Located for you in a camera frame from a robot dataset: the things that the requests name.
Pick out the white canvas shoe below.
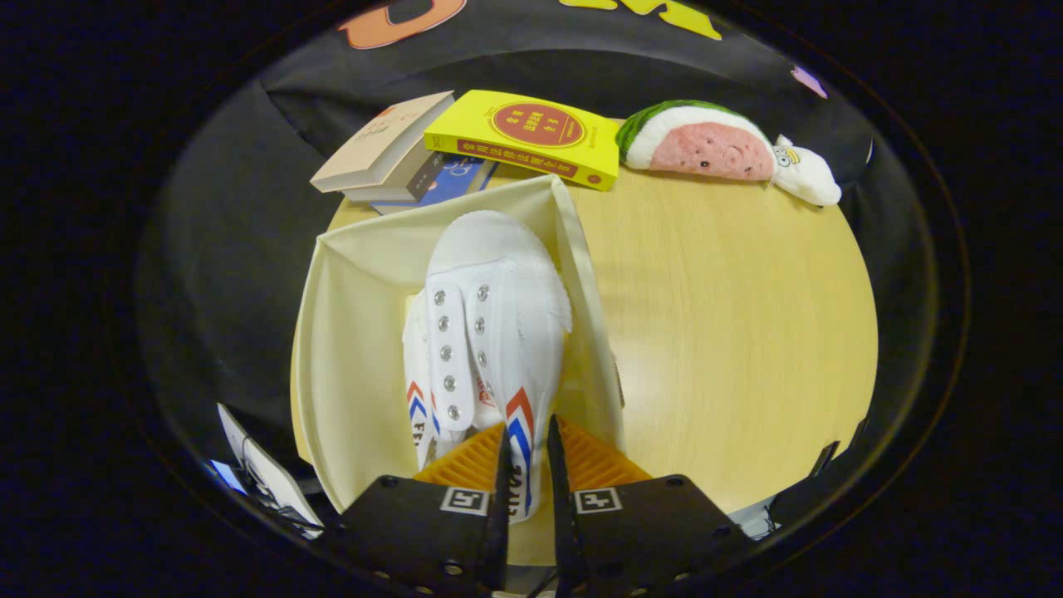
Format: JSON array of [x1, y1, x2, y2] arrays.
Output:
[[424, 209, 574, 524], [402, 291, 468, 471]]

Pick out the blue book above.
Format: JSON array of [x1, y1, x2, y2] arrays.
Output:
[[371, 158, 500, 216]]

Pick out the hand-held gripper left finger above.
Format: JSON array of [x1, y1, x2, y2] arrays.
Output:
[[328, 419, 513, 598]]

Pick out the watermelon slice plush toy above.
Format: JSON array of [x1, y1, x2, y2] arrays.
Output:
[[616, 100, 777, 182]]

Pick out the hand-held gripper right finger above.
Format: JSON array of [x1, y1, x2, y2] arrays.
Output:
[[546, 415, 757, 598]]

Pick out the cream fabric storage box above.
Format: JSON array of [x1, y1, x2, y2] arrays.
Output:
[[291, 174, 626, 517]]

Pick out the white device with cables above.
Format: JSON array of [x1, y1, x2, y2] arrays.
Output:
[[217, 403, 326, 534]]

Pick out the small lit screen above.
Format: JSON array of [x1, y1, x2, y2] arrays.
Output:
[[208, 459, 250, 497]]

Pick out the yellow book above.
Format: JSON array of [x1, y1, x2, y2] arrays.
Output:
[[424, 90, 622, 192]]

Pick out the white book with dark spine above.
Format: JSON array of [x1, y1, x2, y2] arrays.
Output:
[[342, 149, 447, 204]]

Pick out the beige book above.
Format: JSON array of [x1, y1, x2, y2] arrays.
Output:
[[310, 91, 456, 194]]

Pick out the white duck plush toy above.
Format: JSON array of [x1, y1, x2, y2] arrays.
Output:
[[771, 135, 843, 208]]

